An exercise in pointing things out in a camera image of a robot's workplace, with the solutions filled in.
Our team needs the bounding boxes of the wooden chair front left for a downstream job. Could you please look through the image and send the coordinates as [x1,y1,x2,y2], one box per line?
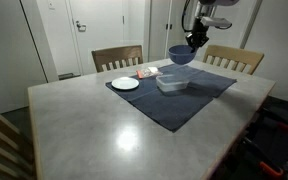
[0,115,37,180]

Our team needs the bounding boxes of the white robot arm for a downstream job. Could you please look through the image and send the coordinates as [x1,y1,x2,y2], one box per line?
[185,0,239,52]

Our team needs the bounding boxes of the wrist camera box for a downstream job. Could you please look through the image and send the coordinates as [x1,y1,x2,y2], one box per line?
[201,17,232,28]

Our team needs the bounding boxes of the light wooden chair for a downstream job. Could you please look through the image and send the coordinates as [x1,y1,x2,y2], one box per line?
[202,45,264,75]

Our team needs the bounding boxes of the dark wooden chair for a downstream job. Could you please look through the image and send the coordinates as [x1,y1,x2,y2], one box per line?
[91,45,143,72]

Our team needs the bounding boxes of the blue bowl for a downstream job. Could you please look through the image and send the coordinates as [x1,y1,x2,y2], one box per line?
[168,45,197,65]

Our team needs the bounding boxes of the dark blue cloth mat left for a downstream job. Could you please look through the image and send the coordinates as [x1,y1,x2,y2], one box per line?
[160,64,237,97]

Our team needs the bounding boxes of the white round plate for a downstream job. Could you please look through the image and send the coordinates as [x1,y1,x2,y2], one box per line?
[111,77,139,90]

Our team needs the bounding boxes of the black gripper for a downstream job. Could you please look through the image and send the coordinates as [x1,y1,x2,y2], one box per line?
[186,20,209,53]

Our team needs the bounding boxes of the orange snack packet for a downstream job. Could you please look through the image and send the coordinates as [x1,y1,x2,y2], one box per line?
[136,67,162,79]

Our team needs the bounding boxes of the dark blue cloth mat right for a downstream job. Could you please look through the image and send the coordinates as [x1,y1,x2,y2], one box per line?
[105,76,213,132]

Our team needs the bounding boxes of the clear plastic container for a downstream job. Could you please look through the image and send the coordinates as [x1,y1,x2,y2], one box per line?
[156,74,189,92]

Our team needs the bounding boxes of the white door with handle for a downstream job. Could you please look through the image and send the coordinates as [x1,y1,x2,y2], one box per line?
[69,0,124,74]

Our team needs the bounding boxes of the dark blue cloth mat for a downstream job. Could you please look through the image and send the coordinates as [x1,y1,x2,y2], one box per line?
[105,76,213,132]
[160,64,237,97]

